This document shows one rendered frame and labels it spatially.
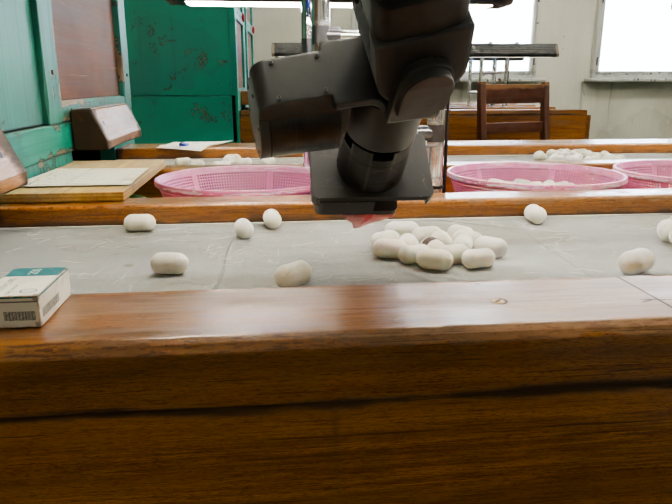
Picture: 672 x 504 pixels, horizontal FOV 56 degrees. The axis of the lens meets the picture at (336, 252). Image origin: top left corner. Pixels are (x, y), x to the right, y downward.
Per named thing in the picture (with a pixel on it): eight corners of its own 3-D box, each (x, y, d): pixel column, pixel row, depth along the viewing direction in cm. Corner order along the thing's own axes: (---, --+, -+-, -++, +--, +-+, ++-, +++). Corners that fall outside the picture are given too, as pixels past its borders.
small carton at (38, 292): (41, 327, 37) (37, 295, 37) (-21, 329, 37) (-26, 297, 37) (71, 294, 43) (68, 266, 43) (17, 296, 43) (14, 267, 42)
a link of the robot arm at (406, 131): (445, 96, 43) (421, 34, 45) (347, 109, 42) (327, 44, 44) (423, 156, 49) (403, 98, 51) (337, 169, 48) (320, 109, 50)
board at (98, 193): (124, 201, 77) (123, 191, 77) (-6, 203, 75) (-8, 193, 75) (165, 166, 109) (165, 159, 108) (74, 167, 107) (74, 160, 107)
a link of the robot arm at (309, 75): (465, 71, 37) (424, -41, 40) (269, 95, 35) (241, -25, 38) (417, 172, 48) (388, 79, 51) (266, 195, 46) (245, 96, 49)
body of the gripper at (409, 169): (306, 146, 56) (312, 89, 50) (419, 145, 57) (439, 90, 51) (311, 209, 53) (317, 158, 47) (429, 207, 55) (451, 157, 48)
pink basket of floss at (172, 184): (373, 237, 98) (374, 175, 95) (238, 275, 78) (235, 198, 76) (257, 213, 115) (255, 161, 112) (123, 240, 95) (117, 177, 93)
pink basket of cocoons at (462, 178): (660, 240, 95) (668, 177, 93) (525, 262, 84) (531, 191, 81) (532, 209, 118) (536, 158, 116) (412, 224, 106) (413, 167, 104)
